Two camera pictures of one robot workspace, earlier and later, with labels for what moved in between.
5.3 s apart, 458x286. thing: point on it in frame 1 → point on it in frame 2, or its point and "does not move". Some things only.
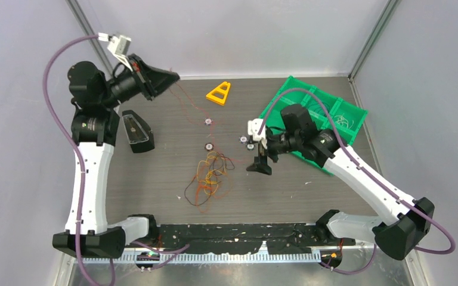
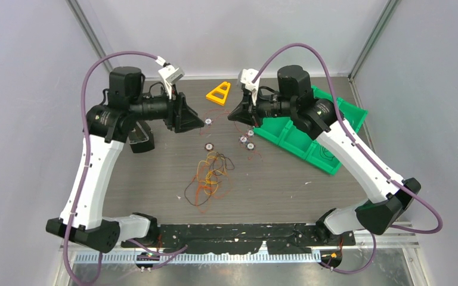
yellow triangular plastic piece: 218,95 does not move
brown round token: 209,146 does not move
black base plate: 204,238 does not move
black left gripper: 151,80 → 180,116
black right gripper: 260,164 → 242,113
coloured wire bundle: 212,180 does not move
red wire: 209,116 → 236,127
